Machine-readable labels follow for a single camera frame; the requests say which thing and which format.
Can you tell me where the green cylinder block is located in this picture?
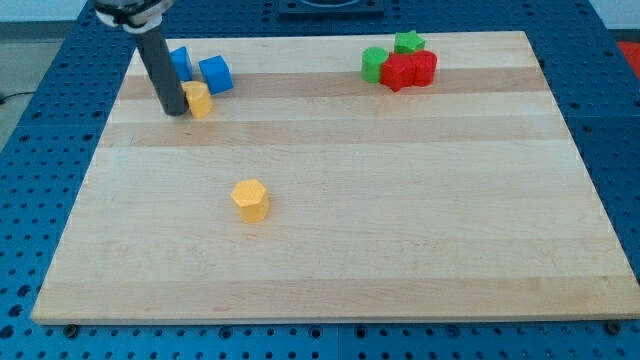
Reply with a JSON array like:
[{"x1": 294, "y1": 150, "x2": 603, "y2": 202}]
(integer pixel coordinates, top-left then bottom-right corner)
[{"x1": 361, "y1": 46, "x2": 389, "y2": 83}]

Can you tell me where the blue block behind rod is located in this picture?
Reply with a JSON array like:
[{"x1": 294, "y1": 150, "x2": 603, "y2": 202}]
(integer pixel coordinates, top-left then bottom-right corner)
[{"x1": 170, "y1": 46, "x2": 193, "y2": 82}]

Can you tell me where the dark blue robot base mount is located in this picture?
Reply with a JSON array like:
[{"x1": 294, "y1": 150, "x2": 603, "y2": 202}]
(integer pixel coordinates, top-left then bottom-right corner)
[{"x1": 278, "y1": 0, "x2": 385, "y2": 19}]

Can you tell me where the red rounded block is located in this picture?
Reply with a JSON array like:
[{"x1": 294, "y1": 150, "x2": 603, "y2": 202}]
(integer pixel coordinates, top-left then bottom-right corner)
[{"x1": 411, "y1": 50, "x2": 438, "y2": 87}]

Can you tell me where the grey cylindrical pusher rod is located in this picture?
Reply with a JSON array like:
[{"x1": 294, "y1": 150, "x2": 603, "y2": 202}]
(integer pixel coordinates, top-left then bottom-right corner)
[{"x1": 133, "y1": 26, "x2": 188, "y2": 116}]

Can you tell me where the yellow heart block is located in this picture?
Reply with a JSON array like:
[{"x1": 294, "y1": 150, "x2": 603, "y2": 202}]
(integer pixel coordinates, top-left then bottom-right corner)
[{"x1": 182, "y1": 81, "x2": 213, "y2": 119}]

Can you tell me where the red star block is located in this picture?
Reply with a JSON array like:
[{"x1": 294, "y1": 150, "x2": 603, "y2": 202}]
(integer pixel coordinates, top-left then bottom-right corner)
[{"x1": 380, "y1": 53, "x2": 416, "y2": 92}]

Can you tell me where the blue cube block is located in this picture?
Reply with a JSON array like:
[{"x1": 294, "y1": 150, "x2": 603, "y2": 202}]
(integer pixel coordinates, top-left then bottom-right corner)
[{"x1": 199, "y1": 55, "x2": 234, "y2": 94}]

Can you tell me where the black cable on floor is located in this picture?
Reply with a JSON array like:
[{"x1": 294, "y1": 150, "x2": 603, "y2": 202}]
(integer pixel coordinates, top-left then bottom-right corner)
[{"x1": 0, "y1": 90, "x2": 35, "y2": 106}]

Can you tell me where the green star block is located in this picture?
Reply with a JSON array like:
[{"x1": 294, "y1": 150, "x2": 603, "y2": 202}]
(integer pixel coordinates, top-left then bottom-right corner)
[{"x1": 394, "y1": 30, "x2": 426, "y2": 54}]

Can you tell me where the wooden board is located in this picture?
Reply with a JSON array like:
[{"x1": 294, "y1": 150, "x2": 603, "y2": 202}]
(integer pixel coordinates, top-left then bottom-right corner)
[{"x1": 31, "y1": 31, "x2": 639, "y2": 325}]

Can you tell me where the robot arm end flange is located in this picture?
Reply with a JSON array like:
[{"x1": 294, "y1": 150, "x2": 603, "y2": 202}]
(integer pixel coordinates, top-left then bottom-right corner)
[{"x1": 89, "y1": 0, "x2": 175, "y2": 34}]

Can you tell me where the yellow hexagon block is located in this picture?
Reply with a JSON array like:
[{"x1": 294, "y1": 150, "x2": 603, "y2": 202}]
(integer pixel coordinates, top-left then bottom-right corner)
[{"x1": 231, "y1": 179, "x2": 270, "y2": 223}]

